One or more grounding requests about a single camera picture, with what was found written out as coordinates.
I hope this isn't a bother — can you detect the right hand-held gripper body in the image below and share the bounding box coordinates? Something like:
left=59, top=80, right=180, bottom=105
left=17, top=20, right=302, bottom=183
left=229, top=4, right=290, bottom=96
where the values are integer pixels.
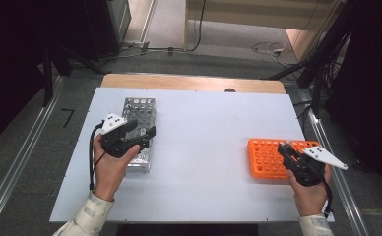
left=282, top=146, right=349, bottom=188

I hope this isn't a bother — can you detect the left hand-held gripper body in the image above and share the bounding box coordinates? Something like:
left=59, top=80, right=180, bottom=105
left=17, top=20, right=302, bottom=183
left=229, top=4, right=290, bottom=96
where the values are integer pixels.
left=99, top=112, right=150, bottom=158

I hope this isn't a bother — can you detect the orange test tube rack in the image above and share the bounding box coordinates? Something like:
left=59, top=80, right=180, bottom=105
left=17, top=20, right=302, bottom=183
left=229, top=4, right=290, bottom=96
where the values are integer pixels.
left=247, top=138, right=332, bottom=181

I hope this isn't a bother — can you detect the metal test tube rack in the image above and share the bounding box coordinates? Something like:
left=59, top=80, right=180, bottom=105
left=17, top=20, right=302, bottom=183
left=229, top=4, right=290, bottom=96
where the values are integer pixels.
left=121, top=96, right=158, bottom=173

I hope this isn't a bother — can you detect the person's left hand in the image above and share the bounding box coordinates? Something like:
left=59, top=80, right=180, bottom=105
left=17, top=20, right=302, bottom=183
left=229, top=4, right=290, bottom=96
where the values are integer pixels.
left=92, top=133, right=142, bottom=202

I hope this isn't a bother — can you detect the person's right hand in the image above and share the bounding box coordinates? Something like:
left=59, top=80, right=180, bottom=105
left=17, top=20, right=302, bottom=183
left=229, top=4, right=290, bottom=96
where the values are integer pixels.
left=286, top=164, right=333, bottom=217

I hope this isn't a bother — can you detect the white board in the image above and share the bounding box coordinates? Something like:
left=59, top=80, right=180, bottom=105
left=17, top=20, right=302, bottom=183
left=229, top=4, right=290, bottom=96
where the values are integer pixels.
left=49, top=87, right=336, bottom=224

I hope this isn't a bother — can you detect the dark cabinet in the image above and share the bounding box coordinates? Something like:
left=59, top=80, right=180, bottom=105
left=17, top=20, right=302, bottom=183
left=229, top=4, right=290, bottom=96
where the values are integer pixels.
left=83, top=0, right=132, bottom=61

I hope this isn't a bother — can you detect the light wooden furniture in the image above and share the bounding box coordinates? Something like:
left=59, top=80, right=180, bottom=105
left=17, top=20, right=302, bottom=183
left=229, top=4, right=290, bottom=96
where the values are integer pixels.
left=183, top=0, right=346, bottom=63

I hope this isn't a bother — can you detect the aluminium rail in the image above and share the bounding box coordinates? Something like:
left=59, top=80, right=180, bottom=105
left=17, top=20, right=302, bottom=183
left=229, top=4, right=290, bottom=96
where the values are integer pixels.
left=305, top=107, right=370, bottom=236
left=0, top=76, right=65, bottom=230

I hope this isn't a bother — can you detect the left hand-held gripper cable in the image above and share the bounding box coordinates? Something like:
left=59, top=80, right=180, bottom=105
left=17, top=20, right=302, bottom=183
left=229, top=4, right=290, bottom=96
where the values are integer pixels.
left=88, top=120, right=106, bottom=192

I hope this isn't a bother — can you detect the hand-held gripper cable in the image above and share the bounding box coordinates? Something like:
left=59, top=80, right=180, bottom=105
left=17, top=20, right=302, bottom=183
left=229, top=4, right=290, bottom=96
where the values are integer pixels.
left=88, top=120, right=106, bottom=192
left=321, top=180, right=334, bottom=219

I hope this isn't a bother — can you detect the right hand-held gripper cable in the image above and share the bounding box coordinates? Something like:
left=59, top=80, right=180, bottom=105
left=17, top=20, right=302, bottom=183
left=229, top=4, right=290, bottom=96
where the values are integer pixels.
left=321, top=180, right=334, bottom=219

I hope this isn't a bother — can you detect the black stand with cables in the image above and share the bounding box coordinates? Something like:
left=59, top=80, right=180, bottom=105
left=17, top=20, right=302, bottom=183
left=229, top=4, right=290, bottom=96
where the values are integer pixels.
left=267, top=0, right=355, bottom=111

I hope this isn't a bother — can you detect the white coiled cable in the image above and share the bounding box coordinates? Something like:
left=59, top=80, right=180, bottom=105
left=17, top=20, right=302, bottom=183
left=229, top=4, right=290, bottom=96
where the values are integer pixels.
left=250, top=40, right=287, bottom=67

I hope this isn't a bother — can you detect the black hanging cable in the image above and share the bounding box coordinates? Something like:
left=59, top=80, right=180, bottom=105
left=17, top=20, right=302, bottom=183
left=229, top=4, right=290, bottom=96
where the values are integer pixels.
left=186, top=0, right=208, bottom=53

